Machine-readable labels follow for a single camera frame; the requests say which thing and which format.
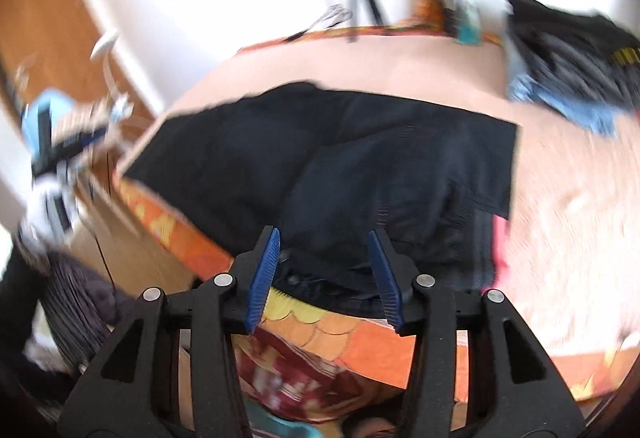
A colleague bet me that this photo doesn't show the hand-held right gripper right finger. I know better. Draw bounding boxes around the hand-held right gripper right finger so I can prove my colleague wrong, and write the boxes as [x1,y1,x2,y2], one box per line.
[367,227,586,438]

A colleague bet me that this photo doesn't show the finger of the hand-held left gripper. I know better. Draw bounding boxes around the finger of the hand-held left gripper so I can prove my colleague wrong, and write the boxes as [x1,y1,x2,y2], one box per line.
[62,124,110,153]

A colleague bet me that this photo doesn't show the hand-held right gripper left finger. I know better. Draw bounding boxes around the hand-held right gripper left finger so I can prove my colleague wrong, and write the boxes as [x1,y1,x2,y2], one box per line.
[59,225,282,438]

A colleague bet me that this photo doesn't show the black pants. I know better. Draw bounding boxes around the black pants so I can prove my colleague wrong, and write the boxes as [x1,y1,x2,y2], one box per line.
[122,81,518,314]

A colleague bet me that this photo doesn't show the person's left hand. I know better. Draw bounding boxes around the person's left hand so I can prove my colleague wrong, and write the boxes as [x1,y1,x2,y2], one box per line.
[22,173,83,249]

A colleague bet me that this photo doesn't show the orange printed bedsheet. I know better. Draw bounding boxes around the orange printed bedsheet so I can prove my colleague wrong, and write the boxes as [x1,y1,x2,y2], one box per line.
[115,18,640,406]

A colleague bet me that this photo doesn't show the wooden door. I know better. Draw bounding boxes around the wooden door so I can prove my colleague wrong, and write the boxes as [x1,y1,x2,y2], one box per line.
[0,0,163,129]

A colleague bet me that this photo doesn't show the red printed cloth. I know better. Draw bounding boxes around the red printed cloth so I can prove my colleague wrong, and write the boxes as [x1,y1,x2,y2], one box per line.
[235,333,416,438]

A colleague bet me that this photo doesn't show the person's dark striped clothing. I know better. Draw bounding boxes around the person's dark striped clothing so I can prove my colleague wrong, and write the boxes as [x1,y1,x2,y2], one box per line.
[30,248,136,374]

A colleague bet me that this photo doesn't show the peach blanket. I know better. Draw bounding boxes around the peach blanket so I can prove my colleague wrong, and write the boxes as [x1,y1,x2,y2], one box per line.
[115,31,640,359]

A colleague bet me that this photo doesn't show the light blue jeans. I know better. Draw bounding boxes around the light blue jeans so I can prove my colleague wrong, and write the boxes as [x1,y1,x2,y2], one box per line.
[507,68,621,136]

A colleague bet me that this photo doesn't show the dark folded garment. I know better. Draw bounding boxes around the dark folded garment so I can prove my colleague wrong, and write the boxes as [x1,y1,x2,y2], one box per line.
[505,0,640,114]

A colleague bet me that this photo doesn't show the white door handle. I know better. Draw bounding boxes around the white door handle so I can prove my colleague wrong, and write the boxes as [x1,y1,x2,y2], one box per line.
[90,31,121,62]

